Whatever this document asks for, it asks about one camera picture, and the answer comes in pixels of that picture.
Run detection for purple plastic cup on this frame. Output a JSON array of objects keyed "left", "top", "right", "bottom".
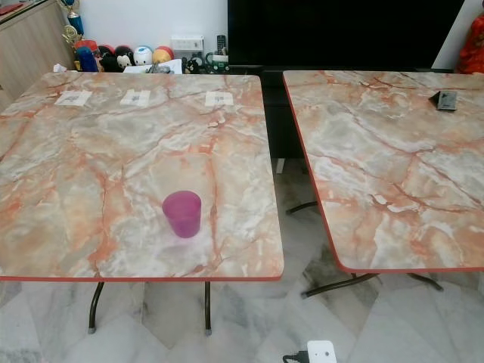
[{"left": 162, "top": 191, "right": 203, "bottom": 239}]

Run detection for marble top folding table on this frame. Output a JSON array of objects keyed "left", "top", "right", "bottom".
[
  {"left": 0, "top": 73, "right": 285, "bottom": 335},
  {"left": 282, "top": 70, "right": 484, "bottom": 299}
]

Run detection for white paper label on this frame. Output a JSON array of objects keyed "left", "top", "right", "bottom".
[
  {"left": 121, "top": 90, "right": 153, "bottom": 107},
  {"left": 205, "top": 92, "right": 234, "bottom": 107},
  {"left": 55, "top": 91, "right": 93, "bottom": 107}
]

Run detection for small dark grey device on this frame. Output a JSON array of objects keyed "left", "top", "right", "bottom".
[{"left": 429, "top": 90, "right": 459, "bottom": 113}]

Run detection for green toy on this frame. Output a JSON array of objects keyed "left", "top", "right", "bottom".
[{"left": 203, "top": 54, "right": 231, "bottom": 75}]

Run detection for white paper sheets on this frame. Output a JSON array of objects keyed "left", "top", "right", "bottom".
[{"left": 123, "top": 60, "right": 184, "bottom": 76}]

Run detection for black television screen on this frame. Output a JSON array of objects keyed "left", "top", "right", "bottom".
[{"left": 227, "top": 0, "right": 466, "bottom": 70}]

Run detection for orange round head doll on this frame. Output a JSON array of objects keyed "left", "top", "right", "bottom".
[{"left": 152, "top": 46, "right": 174, "bottom": 66}]

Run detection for white round head doll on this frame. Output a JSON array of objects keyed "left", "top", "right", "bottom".
[{"left": 132, "top": 45, "right": 154, "bottom": 67}]

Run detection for light wooden cabinet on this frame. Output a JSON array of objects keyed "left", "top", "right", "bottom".
[{"left": 0, "top": 2, "right": 74, "bottom": 108}]

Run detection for gold and blue trophy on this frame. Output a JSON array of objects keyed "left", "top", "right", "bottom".
[{"left": 61, "top": 0, "right": 85, "bottom": 46}]

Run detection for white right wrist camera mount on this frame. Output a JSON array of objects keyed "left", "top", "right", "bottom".
[{"left": 307, "top": 340, "right": 338, "bottom": 363}]

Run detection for white wall socket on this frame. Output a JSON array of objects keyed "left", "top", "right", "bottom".
[{"left": 170, "top": 35, "right": 205, "bottom": 53}]

